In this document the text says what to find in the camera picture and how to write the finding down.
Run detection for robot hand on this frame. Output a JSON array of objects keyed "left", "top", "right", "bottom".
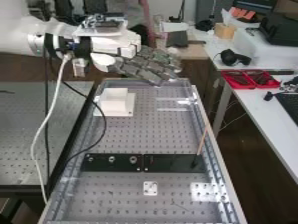
[{"left": 72, "top": 13, "right": 184, "bottom": 87}]

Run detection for person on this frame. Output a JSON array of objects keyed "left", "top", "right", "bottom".
[{"left": 124, "top": 0, "right": 157, "bottom": 48}]

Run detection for small white box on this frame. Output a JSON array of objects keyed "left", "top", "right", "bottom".
[{"left": 92, "top": 87, "right": 137, "bottom": 118}]

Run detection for small cardboard box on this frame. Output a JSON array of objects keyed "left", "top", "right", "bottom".
[{"left": 215, "top": 22, "right": 237, "bottom": 41}]

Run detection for black headphones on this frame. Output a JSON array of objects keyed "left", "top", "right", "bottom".
[{"left": 220, "top": 48, "right": 253, "bottom": 67}]

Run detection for clear box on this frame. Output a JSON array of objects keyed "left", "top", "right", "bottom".
[{"left": 39, "top": 77, "right": 249, "bottom": 224}]

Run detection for red tray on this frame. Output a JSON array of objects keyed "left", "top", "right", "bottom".
[
  {"left": 246, "top": 69, "right": 282, "bottom": 89},
  {"left": 221, "top": 70, "right": 257, "bottom": 90}
]

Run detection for white desk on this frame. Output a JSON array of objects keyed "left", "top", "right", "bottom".
[
  {"left": 203, "top": 27, "right": 298, "bottom": 72},
  {"left": 212, "top": 74, "right": 298, "bottom": 186}
]

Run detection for thin stick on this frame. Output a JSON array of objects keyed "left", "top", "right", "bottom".
[{"left": 193, "top": 114, "right": 213, "bottom": 168}]

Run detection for black case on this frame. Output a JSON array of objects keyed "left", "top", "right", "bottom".
[{"left": 258, "top": 12, "right": 298, "bottom": 47}]

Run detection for black plate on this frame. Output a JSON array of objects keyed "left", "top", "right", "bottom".
[{"left": 82, "top": 152, "right": 208, "bottom": 174}]

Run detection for small black device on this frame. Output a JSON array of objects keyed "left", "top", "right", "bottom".
[{"left": 262, "top": 91, "right": 277, "bottom": 102}]

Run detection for black keyboard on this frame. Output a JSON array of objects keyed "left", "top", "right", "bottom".
[{"left": 274, "top": 92, "right": 298, "bottom": 126}]

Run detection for white cable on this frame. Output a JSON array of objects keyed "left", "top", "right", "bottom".
[{"left": 30, "top": 53, "right": 86, "bottom": 205}]

